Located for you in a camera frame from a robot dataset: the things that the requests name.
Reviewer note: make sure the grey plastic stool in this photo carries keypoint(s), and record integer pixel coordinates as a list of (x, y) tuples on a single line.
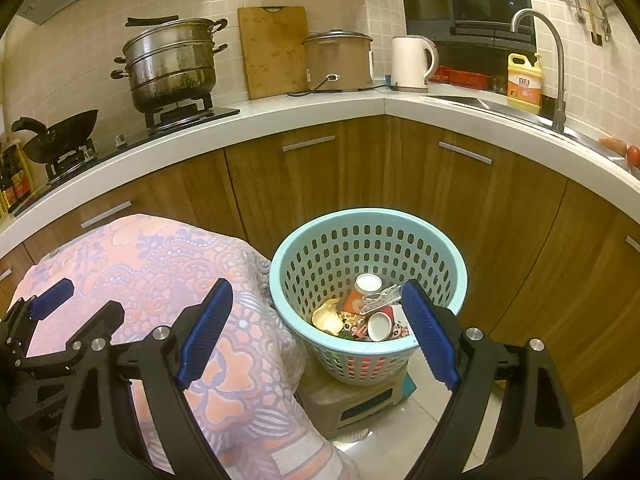
[(325, 400)]

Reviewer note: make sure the steel kitchen faucet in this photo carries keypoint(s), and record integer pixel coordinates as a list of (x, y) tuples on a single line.
[(559, 75)]

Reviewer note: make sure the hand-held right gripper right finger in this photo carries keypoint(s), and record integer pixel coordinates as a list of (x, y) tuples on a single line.
[(430, 335)]

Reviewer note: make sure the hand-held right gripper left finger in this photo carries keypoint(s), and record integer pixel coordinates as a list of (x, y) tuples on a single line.
[(205, 330)]

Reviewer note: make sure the stainless steel sink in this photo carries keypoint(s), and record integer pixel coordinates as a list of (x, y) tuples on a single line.
[(480, 104)]

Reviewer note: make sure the red plastic tray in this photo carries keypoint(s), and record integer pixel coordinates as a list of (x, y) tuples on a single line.
[(460, 77)]

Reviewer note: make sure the pink purple printed blanket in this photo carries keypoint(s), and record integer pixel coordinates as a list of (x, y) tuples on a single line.
[(150, 260)]

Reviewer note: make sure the black gas stove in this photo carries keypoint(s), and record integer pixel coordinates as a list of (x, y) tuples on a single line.
[(200, 113)]

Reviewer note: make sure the steel steamer pot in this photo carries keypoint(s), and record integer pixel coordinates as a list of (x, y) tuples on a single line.
[(170, 70)]

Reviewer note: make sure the brown rice cooker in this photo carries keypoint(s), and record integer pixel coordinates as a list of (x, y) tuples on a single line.
[(340, 65)]

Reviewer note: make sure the red tomato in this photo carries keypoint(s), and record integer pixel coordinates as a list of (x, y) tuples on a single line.
[(634, 156)]

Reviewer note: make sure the steel hanging scissors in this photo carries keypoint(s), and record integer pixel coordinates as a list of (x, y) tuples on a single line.
[(606, 20)]

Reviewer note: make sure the white electric kettle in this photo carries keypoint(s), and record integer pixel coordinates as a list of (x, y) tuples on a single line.
[(407, 62)]

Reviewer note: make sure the small glass cup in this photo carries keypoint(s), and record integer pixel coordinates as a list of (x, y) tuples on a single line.
[(498, 85)]

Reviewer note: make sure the clear printed plastic bag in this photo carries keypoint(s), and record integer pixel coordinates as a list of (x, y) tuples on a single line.
[(377, 302)]

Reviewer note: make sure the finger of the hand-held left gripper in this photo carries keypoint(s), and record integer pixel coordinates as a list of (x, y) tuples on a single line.
[(100, 325), (50, 300)]

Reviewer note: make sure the black wok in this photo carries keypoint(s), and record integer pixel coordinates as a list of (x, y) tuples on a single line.
[(60, 135)]

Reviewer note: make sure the orange paper cup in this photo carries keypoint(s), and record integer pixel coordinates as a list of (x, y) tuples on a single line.
[(355, 302)]

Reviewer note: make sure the wooden cutting board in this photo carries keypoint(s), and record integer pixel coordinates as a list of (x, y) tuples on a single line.
[(272, 55)]

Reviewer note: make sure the beige wrapper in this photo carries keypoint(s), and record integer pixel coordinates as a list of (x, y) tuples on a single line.
[(326, 316)]

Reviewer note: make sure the dark sauce bottle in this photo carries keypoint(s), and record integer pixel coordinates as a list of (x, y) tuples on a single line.
[(21, 180), (6, 195)]

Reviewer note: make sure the light blue plastic basket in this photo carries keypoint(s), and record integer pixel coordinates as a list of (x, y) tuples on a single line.
[(370, 213)]

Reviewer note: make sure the yellow detergent bottle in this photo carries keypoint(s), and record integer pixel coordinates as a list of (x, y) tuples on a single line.
[(524, 87)]

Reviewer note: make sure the wooden kitchen cabinet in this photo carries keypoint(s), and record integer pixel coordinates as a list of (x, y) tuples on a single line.
[(350, 170)]

